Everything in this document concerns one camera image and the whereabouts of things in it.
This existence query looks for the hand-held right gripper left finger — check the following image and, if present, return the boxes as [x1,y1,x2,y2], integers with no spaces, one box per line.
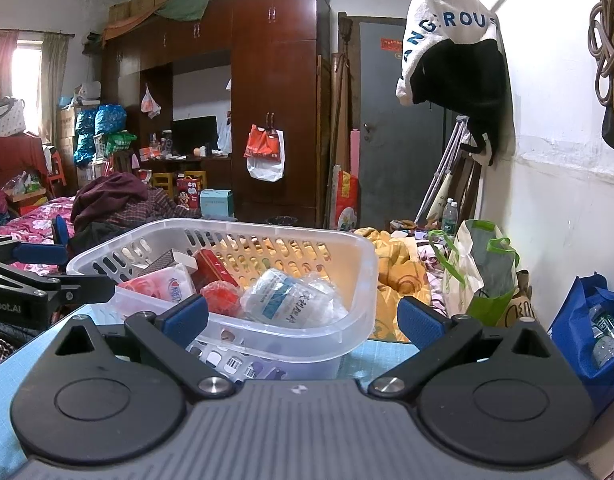
[48,294,238,404]

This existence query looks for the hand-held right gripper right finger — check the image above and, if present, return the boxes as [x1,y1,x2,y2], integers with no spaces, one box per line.
[369,296,568,404]

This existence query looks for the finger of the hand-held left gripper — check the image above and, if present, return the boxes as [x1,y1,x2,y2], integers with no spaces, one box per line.
[0,259,117,306]
[0,215,71,267]

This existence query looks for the red round object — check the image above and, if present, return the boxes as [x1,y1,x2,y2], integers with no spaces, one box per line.
[199,281,243,317]

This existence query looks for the clear bag with white roll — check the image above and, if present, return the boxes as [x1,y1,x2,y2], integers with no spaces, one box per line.
[239,267,349,332]

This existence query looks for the white plastic basket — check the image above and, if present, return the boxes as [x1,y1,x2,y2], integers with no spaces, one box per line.
[66,217,379,382]

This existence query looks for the pink floral blanket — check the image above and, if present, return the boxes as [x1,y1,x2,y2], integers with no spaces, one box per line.
[0,194,79,277]

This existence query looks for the pink and white snack packet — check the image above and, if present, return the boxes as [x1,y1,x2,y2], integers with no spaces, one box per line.
[118,263,197,307]

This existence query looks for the orange and yellow blanket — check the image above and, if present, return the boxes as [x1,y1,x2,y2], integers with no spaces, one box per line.
[354,227,439,344]

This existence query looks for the red box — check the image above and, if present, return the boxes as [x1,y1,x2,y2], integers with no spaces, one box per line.
[191,248,241,289]

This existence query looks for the dark brown box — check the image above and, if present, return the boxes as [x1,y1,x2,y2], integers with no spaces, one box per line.
[132,249,198,279]

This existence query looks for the maroon clothes pile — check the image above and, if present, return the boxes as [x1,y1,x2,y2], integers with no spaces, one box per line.
[69,172,204,257]

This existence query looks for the red cloth covered cabinet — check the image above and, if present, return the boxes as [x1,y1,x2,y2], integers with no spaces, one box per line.
[0,134,51,202]

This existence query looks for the teal cardboard box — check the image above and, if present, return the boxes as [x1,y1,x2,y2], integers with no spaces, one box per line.
[199,188,234,219]

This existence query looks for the red carton on yellow stool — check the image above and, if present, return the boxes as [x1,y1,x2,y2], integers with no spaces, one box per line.
[175,169,208,210]

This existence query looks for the blue plastic sacks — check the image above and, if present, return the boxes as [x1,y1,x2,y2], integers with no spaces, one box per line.
[72,104,128,167]

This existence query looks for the white patterned gift bag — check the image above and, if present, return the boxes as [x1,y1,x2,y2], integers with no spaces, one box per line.
[0,98,27,137]

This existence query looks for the red printed sack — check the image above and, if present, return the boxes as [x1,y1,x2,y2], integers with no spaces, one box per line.
[331,169,361,234]

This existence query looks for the metal crutches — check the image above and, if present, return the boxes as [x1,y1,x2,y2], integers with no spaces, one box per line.
[417,115,470,227]

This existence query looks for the beige curtain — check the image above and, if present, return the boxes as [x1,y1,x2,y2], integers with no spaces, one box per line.
[39,32,71,147]

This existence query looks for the blue shopping bag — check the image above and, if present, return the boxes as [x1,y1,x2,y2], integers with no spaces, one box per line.
[549,272,614,412]

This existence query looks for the grey door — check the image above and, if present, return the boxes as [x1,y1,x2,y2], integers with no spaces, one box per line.
[356,17,454,232]

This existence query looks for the red and white plastic bag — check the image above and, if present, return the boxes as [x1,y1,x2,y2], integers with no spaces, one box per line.
[243,123,286,183]

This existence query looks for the black television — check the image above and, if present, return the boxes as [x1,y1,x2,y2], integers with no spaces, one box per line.
[170,115,219,157]

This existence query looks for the small white and orange bag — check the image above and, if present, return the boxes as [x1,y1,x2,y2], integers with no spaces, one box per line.
[140,83,162,120]

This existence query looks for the wooden boards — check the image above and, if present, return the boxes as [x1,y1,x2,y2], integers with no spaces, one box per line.
[329,54,353,232]

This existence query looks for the brown wooden wardrobe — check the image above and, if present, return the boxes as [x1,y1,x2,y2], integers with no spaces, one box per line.
[102,0,333,229]

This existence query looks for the white printed tote bag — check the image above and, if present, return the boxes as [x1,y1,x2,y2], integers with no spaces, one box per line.
[395,0,500,107]

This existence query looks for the hanging brown bags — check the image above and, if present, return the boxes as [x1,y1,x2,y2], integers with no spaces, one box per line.
[586,0,614,172]

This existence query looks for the white bag with green handles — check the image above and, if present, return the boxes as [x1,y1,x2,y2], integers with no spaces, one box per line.
[427,218,520,329]

